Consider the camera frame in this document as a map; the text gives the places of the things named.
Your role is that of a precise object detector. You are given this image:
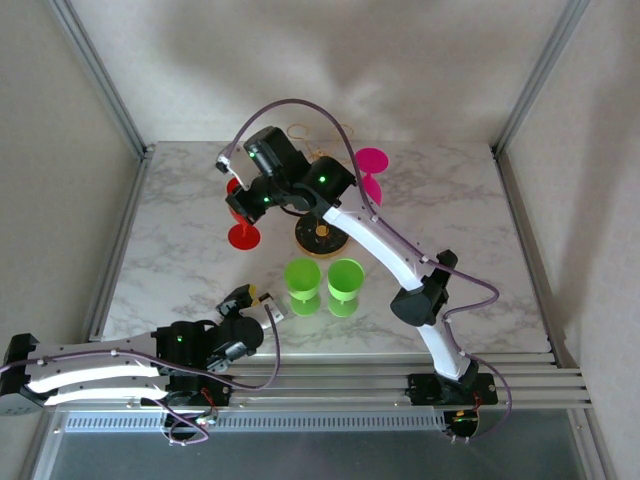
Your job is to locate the red plastic wine glass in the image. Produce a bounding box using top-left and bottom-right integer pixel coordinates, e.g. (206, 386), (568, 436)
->
(224, 177), (263, 253)

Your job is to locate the green plastic wine glass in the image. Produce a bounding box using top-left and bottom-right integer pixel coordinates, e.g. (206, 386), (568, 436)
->
(283, 257), (323, 318)
(326, 257), (367, 320)

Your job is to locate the pink plastic wine glass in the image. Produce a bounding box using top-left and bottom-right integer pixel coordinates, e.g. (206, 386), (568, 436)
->
(353, 147), (390, 207)

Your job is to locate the grey metal panel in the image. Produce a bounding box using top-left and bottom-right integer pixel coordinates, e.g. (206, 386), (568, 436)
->
(29, 424), (611, 480)

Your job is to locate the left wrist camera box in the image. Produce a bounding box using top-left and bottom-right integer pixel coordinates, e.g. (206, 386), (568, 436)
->
(257, 293), (287, 325)

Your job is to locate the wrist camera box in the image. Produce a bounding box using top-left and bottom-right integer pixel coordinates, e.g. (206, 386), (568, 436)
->
(257, 293), (287, 325)
(215, 154), (250, 190)

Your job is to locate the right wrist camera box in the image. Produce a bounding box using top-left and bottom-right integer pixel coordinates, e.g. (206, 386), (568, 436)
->
(215, 154), (250, 190)

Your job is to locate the gold wire wine glass rack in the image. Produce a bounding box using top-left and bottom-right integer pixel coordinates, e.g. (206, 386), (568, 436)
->
(285, 122), (355, 260)

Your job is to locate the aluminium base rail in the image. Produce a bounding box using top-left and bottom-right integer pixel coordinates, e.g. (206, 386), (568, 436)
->
(44, 352), (595, 414)

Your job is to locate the slotted grey cable duct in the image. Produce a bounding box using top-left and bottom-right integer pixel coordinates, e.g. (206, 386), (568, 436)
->
(59, 410), (448, 434)

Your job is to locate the aluminium table side rail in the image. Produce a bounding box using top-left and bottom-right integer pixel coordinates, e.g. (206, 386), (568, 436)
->
(79, 149), (154, 357)
(492, 149), (576, 369)

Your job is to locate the aluminium frame post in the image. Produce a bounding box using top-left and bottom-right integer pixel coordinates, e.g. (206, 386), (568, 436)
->
(492, 0), (594, 154)
(47, 0), (155, 157)

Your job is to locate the aluminium frame bar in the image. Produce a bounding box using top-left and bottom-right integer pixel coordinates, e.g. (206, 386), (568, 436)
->
(19, 417), (66, 480)
(569, 407), (619, 480)

